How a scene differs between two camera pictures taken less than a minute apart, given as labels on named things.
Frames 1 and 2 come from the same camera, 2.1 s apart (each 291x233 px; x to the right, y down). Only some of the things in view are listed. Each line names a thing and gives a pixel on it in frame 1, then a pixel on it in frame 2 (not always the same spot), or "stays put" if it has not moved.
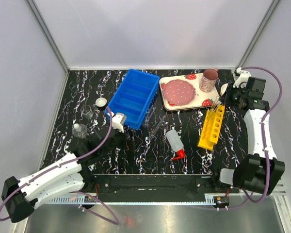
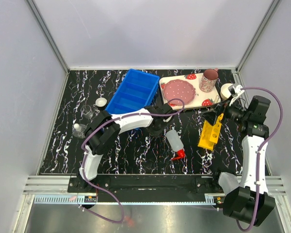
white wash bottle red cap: (175, 143) stays put
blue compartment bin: (134, 96) stays put
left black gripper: (123, 137) -> (155, 133)
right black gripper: (230, 89) -> (225, 108)
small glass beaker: (87, 111) stays put
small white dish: (101, 102) stays put
